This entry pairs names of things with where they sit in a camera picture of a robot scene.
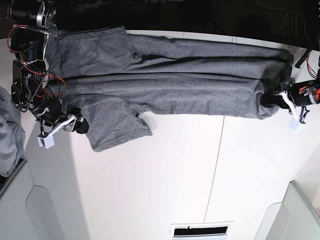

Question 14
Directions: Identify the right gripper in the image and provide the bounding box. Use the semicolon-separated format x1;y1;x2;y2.
34;99;89;137

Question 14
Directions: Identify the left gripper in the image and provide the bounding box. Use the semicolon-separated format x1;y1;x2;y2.
260;77;320;124

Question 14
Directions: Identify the grey t-shirt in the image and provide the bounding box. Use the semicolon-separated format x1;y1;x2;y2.
45;26;294;152

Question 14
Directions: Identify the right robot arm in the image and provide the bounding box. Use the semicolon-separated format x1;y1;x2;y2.
7;0;89;140

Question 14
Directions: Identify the grey clothes pile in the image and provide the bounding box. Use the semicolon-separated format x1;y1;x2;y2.
0;87;26;177

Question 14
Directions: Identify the white bin left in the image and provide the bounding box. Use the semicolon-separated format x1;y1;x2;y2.
0;160;65;240

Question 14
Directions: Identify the white bin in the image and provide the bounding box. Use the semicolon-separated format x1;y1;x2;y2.
0;160;65;240
255;181;320;240

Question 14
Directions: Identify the white bin right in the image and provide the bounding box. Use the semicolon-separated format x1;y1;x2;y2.
255;181;320;240

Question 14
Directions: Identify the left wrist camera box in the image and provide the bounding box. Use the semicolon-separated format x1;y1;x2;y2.
289;118;305;134

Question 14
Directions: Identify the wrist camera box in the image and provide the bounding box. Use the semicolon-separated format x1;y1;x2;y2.
37;135;55;149
289;118;305;134

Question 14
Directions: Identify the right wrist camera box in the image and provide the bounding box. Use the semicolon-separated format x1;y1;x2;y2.
37;135;55;149

